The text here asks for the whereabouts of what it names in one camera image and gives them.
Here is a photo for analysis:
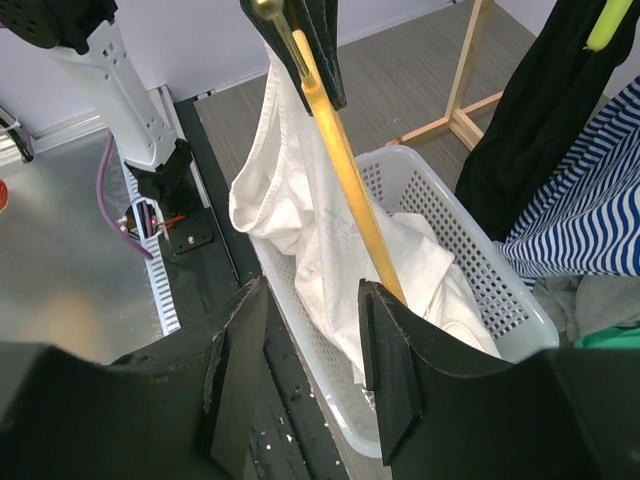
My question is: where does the white plastic laundry basket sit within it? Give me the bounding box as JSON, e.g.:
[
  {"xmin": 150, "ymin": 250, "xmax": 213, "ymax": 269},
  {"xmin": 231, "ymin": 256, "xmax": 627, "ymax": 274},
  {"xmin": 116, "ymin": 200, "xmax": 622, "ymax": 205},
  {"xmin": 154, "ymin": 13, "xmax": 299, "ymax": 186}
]
[{"xmin": 230, "ymin": 146, "xmax": 558, "ymax": 458}]

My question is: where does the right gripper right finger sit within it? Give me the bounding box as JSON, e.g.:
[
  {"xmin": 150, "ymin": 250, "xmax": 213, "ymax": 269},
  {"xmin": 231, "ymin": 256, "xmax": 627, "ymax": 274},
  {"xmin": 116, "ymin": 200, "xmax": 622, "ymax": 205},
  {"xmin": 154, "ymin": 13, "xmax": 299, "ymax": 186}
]
[{"xmin": 358, "ymin": 281, "xmax": 639, "ymax": 479}]

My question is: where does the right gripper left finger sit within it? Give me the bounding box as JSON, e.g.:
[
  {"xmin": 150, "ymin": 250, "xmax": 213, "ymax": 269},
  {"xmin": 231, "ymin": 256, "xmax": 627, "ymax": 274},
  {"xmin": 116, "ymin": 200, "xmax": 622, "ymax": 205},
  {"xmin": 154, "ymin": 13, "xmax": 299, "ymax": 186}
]
[{"xmin": 0, "ymin": 276, "xmax": 271, "ymax": 480}]

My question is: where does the grey tank top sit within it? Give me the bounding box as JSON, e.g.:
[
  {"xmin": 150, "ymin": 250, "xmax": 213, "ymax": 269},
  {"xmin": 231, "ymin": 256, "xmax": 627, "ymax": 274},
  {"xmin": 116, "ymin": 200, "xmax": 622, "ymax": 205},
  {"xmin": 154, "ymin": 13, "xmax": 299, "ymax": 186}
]
[{"xmin": 533, "ymin": 275, "xmax": 639, "ymax": 344}]

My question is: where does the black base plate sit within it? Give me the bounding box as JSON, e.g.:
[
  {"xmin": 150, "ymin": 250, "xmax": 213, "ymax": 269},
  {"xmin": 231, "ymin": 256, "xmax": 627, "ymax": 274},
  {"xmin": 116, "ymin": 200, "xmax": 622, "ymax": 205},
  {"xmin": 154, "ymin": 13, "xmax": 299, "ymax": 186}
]
[{"xmin": 171, "ymin": 99, "xmax": 348, "ymax": 479}]

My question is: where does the yellow plastic hanger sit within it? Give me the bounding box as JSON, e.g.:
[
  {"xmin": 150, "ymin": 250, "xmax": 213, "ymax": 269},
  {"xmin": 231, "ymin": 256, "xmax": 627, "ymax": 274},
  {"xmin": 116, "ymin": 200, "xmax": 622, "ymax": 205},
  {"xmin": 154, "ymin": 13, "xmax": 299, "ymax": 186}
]
[{"xmin": 251, "ymin": 1, "xmax": 406, "ymax": 302}]

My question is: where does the black tank top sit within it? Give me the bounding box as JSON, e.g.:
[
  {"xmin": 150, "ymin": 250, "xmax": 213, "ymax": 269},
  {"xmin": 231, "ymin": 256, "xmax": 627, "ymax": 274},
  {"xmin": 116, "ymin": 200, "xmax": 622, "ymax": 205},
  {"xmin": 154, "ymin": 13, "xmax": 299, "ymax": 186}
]
[{"xmin": 455, "ymin": 0, "xmax": 639, "ymax": 241}]

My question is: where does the lime green hanger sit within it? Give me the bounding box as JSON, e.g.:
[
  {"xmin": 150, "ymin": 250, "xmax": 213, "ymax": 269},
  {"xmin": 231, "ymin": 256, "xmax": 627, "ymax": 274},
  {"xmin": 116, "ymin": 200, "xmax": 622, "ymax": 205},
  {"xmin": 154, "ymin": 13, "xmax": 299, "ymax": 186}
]
[{"xmin": 585, "ymin": 0, "xmax": 633, "ymax": 52}]

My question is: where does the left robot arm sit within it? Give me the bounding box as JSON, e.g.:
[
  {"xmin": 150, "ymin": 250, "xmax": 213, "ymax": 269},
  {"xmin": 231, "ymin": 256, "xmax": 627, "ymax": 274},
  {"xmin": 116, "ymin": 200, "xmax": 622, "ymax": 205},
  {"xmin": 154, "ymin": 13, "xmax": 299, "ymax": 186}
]
[{"xmin": 1, "ymin": 1, "xmax": 347, "ymax": 215}]

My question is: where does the white slotted cable duct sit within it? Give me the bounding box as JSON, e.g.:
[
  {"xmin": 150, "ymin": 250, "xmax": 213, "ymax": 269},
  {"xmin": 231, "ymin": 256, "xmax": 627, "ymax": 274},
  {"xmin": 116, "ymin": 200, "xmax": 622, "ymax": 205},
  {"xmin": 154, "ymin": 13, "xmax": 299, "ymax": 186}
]
[{"xmin": 116, "ymin": 154, "xmax": 181, "ymax": 336}]

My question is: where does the green tank top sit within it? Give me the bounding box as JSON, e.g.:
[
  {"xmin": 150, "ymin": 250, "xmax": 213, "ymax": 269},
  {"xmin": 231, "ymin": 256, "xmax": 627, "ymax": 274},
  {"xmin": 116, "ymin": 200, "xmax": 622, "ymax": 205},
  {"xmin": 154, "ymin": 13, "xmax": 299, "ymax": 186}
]
[{"xmin": 573, "ymin": 327, "xmax": 640, "ymax": 349}]

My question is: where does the wooden clothes rack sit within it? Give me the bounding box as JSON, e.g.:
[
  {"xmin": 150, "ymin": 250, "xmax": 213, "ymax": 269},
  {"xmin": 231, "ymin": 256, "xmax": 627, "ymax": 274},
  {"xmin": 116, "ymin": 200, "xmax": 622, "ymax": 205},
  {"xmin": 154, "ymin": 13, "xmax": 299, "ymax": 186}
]
[{"xmin": 387, "ymin": 0, "xmax": 503, "ymax": 151}]

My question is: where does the blue white striped tank top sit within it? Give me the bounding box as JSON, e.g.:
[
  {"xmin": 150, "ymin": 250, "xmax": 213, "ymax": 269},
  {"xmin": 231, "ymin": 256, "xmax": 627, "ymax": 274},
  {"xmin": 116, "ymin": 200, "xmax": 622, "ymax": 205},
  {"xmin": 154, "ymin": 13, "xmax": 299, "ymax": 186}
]
[{"xmin": 497, "ymin": 80, "xmax": 639, "ymax": 286}]

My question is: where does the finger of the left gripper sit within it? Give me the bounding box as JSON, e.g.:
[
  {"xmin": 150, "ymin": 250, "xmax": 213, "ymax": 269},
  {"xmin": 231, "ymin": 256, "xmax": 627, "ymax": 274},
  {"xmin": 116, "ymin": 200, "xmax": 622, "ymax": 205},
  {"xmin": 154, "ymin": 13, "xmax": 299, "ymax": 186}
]
[
  {"xmin": 239, "ymin": 0, "xmax": 312, "ymax": 115},
  {"xmin": 293, "ymin": 0, "xmax": 347, "ymax": 110}
]

